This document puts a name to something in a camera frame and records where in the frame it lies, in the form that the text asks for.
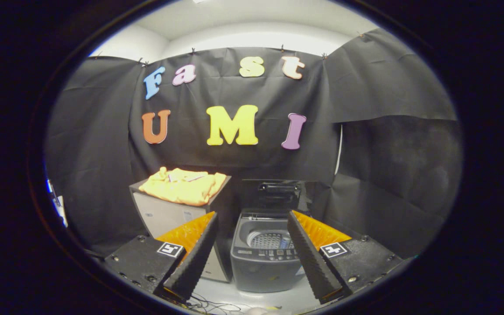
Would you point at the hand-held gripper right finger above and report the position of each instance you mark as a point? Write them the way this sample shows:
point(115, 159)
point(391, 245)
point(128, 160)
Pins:
point(311, 258)

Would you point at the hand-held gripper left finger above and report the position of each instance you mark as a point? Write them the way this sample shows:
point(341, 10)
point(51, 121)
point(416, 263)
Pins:
point(196, 258)

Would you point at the grey washing machine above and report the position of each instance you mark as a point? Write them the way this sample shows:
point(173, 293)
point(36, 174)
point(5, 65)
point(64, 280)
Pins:
point(260, 269)

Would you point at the yellow orange shirt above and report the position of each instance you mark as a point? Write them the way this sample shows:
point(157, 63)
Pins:
point(182, 186)

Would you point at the grey cabinet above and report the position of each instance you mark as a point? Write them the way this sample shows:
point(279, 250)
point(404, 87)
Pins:
point(164, 216)

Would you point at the black backdrop cloth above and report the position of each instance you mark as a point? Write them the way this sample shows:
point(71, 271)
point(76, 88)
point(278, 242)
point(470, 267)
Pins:
point(243, 87)

